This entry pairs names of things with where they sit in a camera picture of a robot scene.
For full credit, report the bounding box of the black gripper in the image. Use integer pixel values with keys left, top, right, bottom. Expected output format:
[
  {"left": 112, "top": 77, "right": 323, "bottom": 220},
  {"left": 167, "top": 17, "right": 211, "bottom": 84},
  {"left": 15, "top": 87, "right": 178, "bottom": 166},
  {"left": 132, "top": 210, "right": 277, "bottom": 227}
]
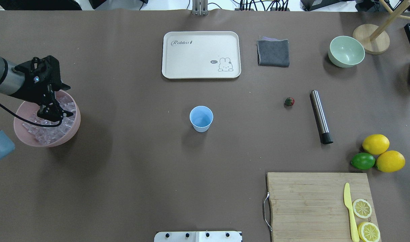
[{"left": 12, "top": 55, "right": 74, "bottom": 122}]

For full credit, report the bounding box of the clear ice cubes pile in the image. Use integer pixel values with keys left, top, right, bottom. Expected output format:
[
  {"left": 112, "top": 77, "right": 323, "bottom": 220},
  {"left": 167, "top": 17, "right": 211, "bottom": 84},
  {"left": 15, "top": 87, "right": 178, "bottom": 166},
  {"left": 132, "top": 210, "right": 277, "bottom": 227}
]
[{"left": 22, "top": 92, "right": 77, "bottom": 145}]

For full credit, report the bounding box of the red strawberry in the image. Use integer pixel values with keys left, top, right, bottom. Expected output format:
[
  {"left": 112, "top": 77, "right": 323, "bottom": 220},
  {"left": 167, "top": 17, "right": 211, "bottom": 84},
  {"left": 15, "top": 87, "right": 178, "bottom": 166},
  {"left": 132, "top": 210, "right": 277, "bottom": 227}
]
[{"left": 284, "top": 97, "right": 295, "bottom": 106}]

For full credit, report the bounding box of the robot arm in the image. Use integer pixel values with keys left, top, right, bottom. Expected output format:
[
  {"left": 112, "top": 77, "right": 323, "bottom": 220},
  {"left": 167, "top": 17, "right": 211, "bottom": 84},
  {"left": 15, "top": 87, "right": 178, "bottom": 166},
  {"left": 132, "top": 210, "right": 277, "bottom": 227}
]
[{"left": 0, "top": 55, "right": 81, "bottom": 147}]

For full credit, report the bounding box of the light blue plastic cup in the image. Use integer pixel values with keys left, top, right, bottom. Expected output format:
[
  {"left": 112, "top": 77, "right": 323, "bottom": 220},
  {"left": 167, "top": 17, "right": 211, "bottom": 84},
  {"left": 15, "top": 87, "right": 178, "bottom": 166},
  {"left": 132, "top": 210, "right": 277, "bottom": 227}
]
[{"left": 189, "top": 106, "right": 214, "bottom": 133}]

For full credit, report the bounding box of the pink bowl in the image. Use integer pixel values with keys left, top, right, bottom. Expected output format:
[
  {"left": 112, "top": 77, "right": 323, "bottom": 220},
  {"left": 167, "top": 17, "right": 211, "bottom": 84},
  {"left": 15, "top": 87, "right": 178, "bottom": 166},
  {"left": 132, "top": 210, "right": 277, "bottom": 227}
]
[{"left": 14, "top": 90, "right": 81, "bottom": 148}]

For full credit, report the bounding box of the cream rabbit tray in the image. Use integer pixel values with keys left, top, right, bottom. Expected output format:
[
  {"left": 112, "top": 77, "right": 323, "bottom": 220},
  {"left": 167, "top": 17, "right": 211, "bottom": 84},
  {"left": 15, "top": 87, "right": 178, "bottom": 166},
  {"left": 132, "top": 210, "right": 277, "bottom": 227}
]
[{"left": 161, "top": 32, "right": 241, "bottom": 79}]

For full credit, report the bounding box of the grey folded cloth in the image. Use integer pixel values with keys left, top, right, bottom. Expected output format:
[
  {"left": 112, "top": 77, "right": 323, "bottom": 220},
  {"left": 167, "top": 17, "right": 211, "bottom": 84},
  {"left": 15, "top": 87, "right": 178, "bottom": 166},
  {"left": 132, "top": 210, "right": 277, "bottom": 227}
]
[{"left": 257, "top": 36, "right": 290, "bottom": 68}]

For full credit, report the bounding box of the wooden cutting board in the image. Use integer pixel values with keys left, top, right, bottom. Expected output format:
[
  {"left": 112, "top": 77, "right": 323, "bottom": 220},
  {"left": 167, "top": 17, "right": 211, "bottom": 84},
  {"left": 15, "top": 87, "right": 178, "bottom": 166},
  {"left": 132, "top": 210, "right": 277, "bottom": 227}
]
[{"left": 266, "top": 172, "right": 374, "bottom": 242}]

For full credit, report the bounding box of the steel muddler black tip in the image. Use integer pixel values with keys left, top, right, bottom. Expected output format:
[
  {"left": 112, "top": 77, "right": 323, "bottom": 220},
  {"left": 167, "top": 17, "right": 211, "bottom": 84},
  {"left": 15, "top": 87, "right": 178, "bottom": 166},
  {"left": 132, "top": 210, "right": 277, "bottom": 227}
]
[{"left": 310, "top": 89, "right": 334, "bottom": 145}]

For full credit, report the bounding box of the light green bowl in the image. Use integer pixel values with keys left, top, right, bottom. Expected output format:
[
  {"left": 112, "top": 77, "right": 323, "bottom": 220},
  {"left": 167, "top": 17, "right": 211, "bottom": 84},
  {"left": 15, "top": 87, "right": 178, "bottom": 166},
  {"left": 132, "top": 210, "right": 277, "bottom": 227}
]
[{"left": 328, "top": 36, "right": 365, "bottom": 68}]

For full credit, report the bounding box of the green lime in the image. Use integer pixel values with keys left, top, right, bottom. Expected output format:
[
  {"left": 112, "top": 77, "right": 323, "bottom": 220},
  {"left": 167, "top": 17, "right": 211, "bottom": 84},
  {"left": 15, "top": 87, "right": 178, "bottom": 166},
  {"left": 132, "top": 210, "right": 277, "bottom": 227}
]
[{"left": 350, "top": 153, "right": 376, "bottom": 170}]

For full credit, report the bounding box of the lemon slice upper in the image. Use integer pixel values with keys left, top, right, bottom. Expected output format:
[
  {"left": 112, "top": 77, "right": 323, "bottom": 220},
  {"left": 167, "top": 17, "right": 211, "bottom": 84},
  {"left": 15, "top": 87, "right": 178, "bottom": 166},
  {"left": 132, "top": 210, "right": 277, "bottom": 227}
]
[{"left": 352, "top": 199, "right": 373, "bottom": 219}]

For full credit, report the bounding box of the lemon slice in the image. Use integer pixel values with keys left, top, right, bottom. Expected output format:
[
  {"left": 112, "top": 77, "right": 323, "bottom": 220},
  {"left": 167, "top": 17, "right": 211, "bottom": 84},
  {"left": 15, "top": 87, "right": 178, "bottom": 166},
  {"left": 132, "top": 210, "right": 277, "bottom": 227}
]
[
  {"left": 358, "top": 222, "right": 381, "bottom": 242},
  {"left": 352, "top": 199, "right": 373, "bottom": 219}
]

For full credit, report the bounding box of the yellow lemon upper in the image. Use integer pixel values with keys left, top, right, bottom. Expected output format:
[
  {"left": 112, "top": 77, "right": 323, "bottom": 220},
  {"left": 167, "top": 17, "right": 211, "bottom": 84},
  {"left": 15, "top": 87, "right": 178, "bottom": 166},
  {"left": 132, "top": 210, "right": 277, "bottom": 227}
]
[{"left": 362, "top": 134, "right": 390, "bottom": 155}]

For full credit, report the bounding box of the yellow lemon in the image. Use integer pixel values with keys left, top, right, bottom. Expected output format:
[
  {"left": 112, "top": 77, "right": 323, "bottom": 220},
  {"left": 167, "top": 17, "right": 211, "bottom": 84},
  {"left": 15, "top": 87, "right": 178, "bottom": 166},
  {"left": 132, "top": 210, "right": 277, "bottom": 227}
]
[
  {"left": 362, "top": 134, "right": 390, "bottom": 155},
  {"left": 375, "top": 150, "right": 406, "bottom": 173}
]

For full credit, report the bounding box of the yellow plastic knife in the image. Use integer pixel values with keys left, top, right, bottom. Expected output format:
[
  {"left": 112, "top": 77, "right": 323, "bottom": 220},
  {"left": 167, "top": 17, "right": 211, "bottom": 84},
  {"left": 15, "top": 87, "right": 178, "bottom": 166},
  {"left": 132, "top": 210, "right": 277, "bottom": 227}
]
[{"left": 343, "top": 183, "right": 360, "bottom": 242}]

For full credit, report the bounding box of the wooden stand with base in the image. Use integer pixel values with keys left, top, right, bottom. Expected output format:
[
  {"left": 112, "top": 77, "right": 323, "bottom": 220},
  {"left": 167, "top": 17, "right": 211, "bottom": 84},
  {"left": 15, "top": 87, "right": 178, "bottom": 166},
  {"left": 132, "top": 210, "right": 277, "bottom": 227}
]
[{"left": 352, "top": 0, "right": 410, "bottom": 55}]

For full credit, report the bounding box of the lemon slice lower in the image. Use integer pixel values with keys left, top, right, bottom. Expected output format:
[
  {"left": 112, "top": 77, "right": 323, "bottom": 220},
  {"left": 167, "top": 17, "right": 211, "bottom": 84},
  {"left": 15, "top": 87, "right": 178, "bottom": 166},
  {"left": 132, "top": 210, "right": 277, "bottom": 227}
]
[{"left": 358, "top": 222, "right": 381, "bottom": 242}]

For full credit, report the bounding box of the yellow lemon lower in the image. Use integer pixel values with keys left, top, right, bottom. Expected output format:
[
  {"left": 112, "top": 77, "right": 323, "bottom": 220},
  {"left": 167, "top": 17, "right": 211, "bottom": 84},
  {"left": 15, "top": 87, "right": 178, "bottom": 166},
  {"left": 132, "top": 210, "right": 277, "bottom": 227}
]
[{"left": 375, "top": 150, "right": 406, "bottom": 173}]

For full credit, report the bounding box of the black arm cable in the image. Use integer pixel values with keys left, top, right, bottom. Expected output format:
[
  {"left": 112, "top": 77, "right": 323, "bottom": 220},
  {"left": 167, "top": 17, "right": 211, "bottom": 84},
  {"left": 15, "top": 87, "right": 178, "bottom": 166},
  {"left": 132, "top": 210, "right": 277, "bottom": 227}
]
[{"left": 0, "top": 96, "right": 63, "bottom": 128}]

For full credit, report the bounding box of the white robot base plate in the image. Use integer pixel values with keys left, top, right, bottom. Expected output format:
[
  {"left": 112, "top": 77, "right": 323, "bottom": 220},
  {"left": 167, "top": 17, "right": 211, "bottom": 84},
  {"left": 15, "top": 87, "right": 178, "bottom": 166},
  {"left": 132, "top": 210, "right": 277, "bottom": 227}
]
[{"left": 154, "top": 230, "right": 243, "bottom": 242}]

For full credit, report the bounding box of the aluminium camera post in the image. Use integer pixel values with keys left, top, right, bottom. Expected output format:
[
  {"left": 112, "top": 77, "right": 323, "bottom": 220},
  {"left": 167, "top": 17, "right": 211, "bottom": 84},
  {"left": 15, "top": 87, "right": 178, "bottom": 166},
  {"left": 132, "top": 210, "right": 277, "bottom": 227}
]
[{"left": 191, "top": 0, "right": 209, "bottom": 16}]

